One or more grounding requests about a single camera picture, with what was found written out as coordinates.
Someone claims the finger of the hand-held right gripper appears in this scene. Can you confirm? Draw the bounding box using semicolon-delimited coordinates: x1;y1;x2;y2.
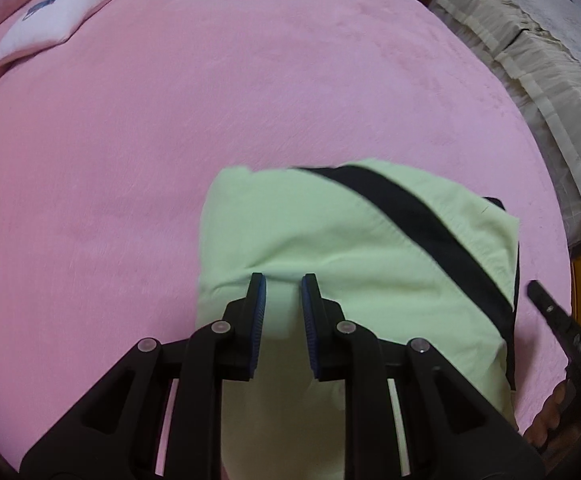
527;280;581;361

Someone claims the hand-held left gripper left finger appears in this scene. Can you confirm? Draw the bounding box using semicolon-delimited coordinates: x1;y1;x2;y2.
19;272;267;480

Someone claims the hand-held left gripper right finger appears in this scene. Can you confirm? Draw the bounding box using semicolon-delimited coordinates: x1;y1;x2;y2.
301;274;546;480

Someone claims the light green and black jacket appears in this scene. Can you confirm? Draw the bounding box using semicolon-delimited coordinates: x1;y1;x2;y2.
195;158;521;480

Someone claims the person's right hand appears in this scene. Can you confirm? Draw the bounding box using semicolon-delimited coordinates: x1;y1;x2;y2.
523;380;571;448

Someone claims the pink bed blanket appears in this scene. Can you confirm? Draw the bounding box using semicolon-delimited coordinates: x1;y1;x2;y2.
0;0;574;480

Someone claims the white quilted furniture cover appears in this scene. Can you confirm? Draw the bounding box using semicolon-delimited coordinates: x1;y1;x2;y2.
431;0;581;246

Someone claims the white printed pillow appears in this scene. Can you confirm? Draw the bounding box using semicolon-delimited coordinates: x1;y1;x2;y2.
0;0;126;71

